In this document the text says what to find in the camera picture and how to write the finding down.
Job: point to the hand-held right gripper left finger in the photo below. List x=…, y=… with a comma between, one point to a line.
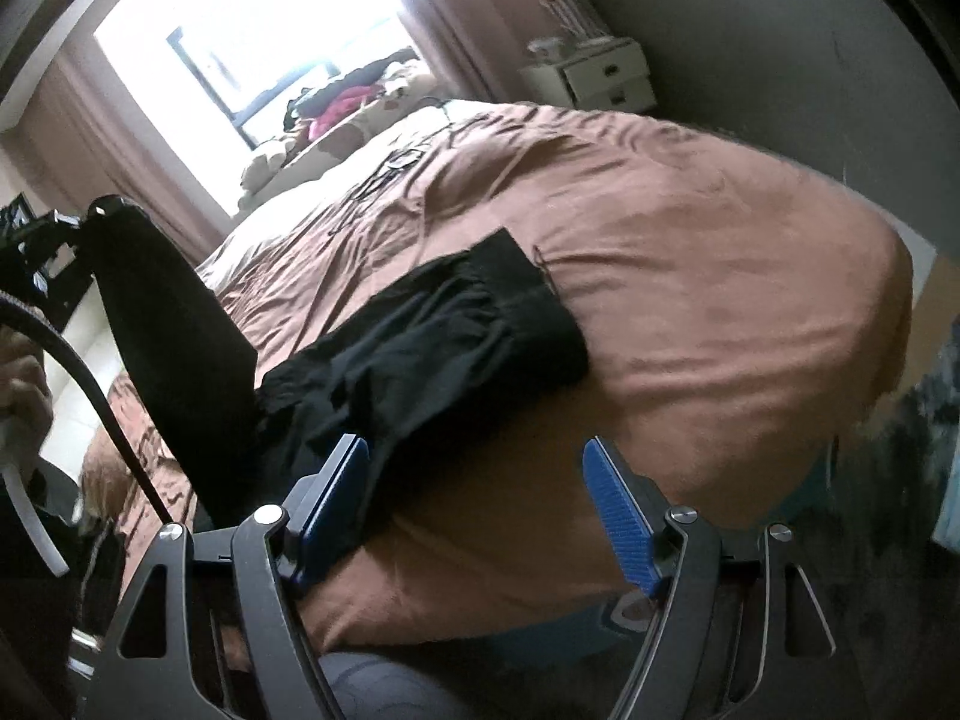
x=330, y=517

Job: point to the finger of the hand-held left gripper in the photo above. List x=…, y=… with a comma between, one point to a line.
x=71, y=223

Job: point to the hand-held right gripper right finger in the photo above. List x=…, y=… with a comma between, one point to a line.
x=622, y=517

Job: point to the black pants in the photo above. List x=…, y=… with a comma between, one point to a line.
x=420, y=360

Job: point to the person's left hand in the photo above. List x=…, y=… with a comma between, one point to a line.
x=22, y=390

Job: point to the pink curtain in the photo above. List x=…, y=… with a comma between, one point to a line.
x=90, y=150
x=480, y=15

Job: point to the person's grey patterned trouser leg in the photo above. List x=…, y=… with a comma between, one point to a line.
x=390, y=690

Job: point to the beige plush toy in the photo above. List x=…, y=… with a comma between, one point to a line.
x=266, y=165

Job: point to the cream duvet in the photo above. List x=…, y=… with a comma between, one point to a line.
x=300, y=217

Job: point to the bed with brown sheet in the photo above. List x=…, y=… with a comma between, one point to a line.
x=712, y=277

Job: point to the white tube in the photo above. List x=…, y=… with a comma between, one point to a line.
x=37, y=517

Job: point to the pile of clothes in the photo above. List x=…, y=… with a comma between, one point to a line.
x=345, y=101

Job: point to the white nightstand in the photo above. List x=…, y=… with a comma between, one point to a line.
x=607, y=75

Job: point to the clutter on nightstand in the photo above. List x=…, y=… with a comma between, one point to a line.
x=570, y=15

